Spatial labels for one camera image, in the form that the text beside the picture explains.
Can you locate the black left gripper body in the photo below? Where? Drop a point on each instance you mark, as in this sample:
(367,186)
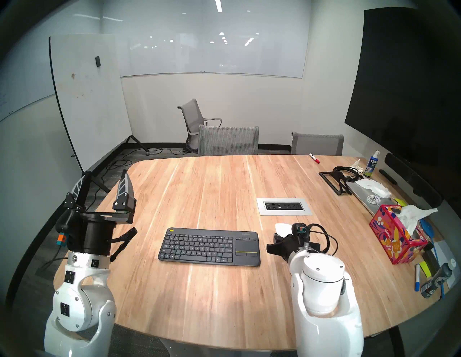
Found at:
(92,234)

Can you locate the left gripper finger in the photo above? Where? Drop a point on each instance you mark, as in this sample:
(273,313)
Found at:
(77,196)
(125,196)

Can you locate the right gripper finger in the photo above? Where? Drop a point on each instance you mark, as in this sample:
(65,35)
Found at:
(278,239)

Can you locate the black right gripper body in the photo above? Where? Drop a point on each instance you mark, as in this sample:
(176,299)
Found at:
(288,248)

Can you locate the white computer mouse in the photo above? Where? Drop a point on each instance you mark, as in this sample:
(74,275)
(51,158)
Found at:
(284,229)

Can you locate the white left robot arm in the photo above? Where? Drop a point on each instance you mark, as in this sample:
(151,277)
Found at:
(79,306)

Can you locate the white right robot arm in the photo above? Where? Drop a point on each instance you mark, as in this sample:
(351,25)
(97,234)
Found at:
(324,306)

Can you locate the silver table power outlet panel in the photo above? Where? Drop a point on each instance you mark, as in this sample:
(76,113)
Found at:
(261,212)

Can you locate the black laptop stand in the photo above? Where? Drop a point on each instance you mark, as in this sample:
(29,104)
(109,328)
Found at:
(344,189)

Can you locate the red capped whiteboard marker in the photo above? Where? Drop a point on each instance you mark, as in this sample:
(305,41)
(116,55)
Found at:
(314,158)

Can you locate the silver closed laptop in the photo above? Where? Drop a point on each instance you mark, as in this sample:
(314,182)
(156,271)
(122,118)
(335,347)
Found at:
(362,197)

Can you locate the freestanding white whiteboard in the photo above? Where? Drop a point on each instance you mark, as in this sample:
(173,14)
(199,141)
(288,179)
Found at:
(90,104)

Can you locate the colourful floral tissue box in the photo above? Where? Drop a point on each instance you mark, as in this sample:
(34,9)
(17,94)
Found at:
(389,234)

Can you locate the grey mesh chair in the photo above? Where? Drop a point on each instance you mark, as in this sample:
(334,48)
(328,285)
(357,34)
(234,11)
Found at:
(317,144)
(228,142)

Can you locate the crumpled white tissue on laptop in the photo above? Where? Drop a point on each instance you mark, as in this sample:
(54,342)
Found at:
(374,186)

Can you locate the grey office chair with armrests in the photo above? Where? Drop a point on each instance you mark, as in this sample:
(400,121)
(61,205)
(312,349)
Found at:
(192,113)

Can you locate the small crumpled white tissue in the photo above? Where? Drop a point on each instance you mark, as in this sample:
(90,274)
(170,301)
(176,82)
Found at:
(357,164)

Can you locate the whiteboard cleaner spray bottle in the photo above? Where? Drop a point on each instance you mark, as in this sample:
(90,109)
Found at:
(371,167)

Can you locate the white tissue in box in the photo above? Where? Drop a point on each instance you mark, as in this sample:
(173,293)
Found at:
(412,216)

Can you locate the blue capped marker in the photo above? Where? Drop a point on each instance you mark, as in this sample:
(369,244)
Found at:
(417,279)

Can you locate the blue plastic item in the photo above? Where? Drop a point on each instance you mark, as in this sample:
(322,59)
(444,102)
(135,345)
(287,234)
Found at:
(426,228)

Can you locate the black video sound bar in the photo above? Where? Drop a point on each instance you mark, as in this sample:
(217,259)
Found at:
(410,178)

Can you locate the grey black spray can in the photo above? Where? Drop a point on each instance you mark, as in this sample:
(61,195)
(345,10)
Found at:
(434,282)

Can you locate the white paper sheet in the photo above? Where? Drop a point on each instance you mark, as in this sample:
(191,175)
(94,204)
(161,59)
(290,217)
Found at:
(442,252)

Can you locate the glass wall whiteboard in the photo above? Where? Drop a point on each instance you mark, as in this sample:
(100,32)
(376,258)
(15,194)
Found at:
(216,54)

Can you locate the large black wall screen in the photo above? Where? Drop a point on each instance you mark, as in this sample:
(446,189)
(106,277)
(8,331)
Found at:
(399,90)

